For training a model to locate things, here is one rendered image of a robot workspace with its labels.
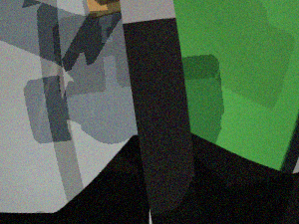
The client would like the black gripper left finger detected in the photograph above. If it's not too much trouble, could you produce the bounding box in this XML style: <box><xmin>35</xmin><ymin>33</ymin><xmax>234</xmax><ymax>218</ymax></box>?
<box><xmin>0</xmin><ymin>135</ymin><xmax>150</xmax><ymax>224</ymax></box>

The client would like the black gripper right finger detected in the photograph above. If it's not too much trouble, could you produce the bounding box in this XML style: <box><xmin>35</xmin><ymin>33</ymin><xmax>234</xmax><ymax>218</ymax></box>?
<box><xmin>190</xmin><ymin>133</ymin><xmax>299</xmax><ymax>224</ymax></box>

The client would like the green flat mat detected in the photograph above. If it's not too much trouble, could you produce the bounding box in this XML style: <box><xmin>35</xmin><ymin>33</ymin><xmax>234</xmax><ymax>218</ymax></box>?
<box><xmin>173</xmin><ymin>0</ymin><xmax>299</xmax><ymax>171</ymax></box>

